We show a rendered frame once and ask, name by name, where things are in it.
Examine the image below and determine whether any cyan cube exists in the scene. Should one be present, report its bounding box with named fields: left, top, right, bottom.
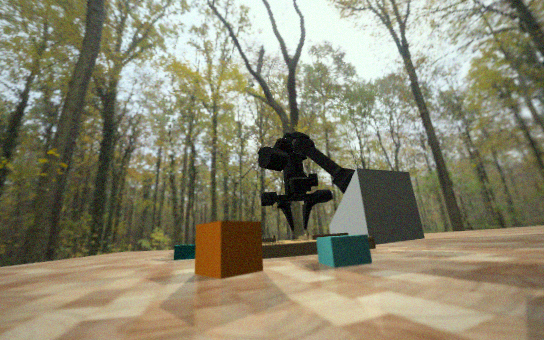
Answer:
left=174, top=244, right=196, bottom=260

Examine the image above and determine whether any teal square block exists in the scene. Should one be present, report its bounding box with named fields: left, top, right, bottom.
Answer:
left=316, top=235, right=372, bottom=268

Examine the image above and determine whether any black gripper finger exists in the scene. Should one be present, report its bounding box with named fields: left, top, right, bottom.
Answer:
left=277, top=203, right=294, bottom=231
left=302, top=201, right=318, bottom=231

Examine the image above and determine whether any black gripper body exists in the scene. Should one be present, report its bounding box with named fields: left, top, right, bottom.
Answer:
left=261, top=170, right=333, bottom=206

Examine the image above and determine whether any orange-brown block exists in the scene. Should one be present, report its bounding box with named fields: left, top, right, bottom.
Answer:
left=195, top=221, right=263, bottom=279

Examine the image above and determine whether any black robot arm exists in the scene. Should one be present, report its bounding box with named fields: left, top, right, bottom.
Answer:
left=258, top=132, right=355, bottom=194

